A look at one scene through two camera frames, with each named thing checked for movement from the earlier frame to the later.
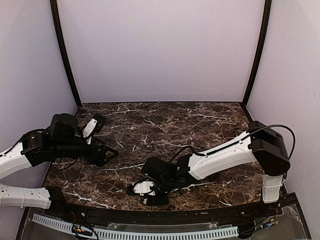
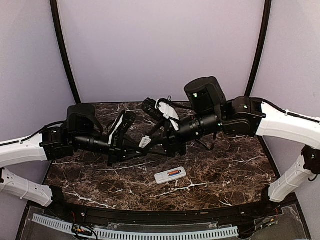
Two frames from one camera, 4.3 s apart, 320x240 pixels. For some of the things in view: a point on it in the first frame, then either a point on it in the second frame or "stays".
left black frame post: x=53 y=5 stays
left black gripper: x=99 y=160 → x=118 y=148
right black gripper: x=162 y=201 → x=170 y=140
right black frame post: x=267 y=16 stays
